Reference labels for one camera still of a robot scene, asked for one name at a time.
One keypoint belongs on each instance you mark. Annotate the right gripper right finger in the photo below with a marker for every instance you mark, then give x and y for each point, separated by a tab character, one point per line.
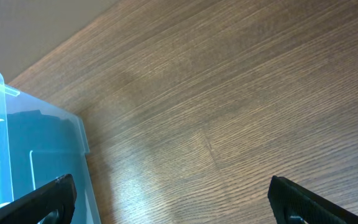
292	203

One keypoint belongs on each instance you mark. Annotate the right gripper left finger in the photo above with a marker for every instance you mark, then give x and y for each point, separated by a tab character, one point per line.
52	203

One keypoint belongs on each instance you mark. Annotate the clear plastic storage container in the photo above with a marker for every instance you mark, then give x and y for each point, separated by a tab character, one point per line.
14	101

